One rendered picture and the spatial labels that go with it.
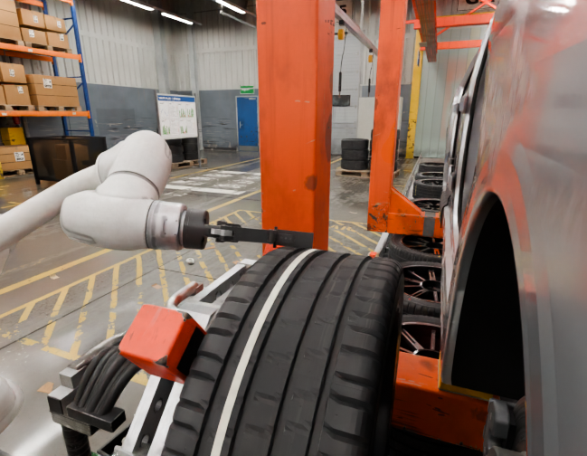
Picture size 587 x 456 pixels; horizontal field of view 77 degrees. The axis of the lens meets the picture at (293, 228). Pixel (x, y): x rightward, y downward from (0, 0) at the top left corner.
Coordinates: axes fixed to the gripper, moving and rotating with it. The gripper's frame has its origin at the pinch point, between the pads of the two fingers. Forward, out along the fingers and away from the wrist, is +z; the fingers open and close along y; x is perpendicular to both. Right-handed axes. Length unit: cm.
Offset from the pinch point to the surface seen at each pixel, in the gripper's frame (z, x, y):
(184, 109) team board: -224, 267, -885
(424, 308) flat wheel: 78, -31, -105
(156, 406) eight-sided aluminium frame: -18.9, -25.6, 15.4
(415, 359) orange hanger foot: 45, -35, -41
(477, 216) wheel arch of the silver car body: 31.6, 7.5, 6.8
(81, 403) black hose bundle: -30.9, -28.0, 11.0
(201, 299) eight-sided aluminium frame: -15.0, -11.1, 8.7
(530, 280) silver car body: 12.9, 0.2, 45.0
